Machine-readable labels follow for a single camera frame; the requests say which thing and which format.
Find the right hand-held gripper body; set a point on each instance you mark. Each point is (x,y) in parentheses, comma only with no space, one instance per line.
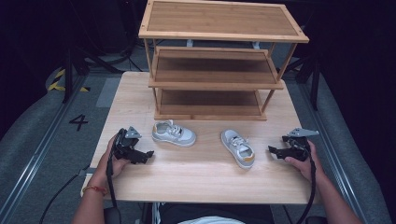
(299,149)

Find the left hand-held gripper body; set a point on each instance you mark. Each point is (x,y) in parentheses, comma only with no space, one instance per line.
(124,146)

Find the person's right hand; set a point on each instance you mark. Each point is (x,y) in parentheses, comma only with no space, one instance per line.
(306,169)

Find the person's left hand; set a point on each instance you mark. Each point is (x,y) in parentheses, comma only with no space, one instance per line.
(104,169)

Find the grey white child sneaker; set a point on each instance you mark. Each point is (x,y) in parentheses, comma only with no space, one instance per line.
(177,135)
(236,146)

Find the person's dark clothing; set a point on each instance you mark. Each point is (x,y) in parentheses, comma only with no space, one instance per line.
(214,213)

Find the black metal stand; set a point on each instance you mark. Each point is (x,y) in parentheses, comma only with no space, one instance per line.
(67,77)

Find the yellow black floor tape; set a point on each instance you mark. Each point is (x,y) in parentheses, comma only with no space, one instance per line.
(56,84)

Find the three-tier wooden shelf rack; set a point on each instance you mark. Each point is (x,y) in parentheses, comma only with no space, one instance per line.
(218,21)

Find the metal floor rail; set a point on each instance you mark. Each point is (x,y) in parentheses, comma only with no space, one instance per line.
(37,155)
(336,161)

